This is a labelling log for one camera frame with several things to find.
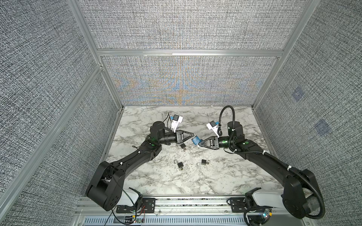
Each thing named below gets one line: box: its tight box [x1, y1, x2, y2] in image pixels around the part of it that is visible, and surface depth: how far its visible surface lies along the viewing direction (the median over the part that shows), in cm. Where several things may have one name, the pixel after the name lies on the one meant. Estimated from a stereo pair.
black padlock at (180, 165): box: [177, 161, 184, 171], surface depth 89 cm
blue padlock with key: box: [191, 135, 201, 146], surface depth 74 cm
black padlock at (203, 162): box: [196, 159, 211, 167], surface depth 90 cm
